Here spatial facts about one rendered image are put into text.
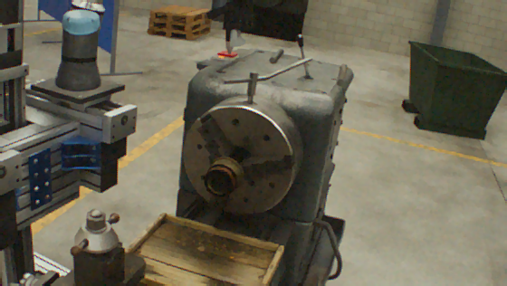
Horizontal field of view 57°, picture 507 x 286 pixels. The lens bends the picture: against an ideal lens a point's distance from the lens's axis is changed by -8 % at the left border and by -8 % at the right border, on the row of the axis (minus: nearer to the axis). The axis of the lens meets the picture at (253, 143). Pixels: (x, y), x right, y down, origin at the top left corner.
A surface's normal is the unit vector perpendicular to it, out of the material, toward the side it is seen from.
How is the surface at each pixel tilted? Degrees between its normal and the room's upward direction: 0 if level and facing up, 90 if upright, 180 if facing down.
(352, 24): 90
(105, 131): 90
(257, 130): 90
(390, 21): 90
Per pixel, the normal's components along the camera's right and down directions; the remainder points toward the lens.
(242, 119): -0.29, 0.31
